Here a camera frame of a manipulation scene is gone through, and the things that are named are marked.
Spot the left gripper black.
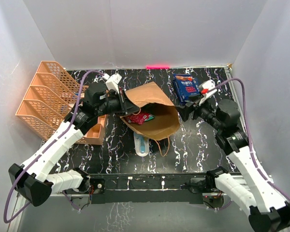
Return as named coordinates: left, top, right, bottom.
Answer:
left=95, top=89, right=140, bottom=116

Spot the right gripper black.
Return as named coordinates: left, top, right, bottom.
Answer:
left=175, top=94, right=223, bottom=131

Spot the brown paper bag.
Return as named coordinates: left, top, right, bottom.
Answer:
left=120, top=82, right=180, bottom=142

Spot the blue burts chips packet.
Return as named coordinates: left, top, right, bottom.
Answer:
left=173, top=74, right=200, bottom=103

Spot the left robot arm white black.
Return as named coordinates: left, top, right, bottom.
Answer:
left=8, top=84, right=140, bottom=206

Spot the red snack packet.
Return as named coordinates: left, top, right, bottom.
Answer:
left=126, top=112, right=151, bottom=125

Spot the green snack packet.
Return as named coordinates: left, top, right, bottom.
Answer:
left=147, top=115, right=155, bottom=120

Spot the teal pen blister pack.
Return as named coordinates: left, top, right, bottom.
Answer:
left=133, top=132, right=149, bottom=157

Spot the pink tape strip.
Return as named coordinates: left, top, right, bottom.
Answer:
left=146, top=64, right=170, bottom=70

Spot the orange plastic file organizer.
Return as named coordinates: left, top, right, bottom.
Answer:
left=15, top=60, right=108, bottom=145

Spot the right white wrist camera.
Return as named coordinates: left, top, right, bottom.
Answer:
left=199, top=80, right=217, bottom=106

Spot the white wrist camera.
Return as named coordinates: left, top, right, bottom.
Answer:
left=103, top=73, right=122, bottom=93
left=199, top=80, right=217, bottom=106

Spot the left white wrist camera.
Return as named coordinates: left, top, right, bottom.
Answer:
left=103, top=73, right=122, bottom=93

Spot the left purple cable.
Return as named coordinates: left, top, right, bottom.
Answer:
left=2, top=70, right=111, bottom=223

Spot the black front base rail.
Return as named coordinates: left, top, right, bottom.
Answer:
left=90, top=173, right=211, bottom=204

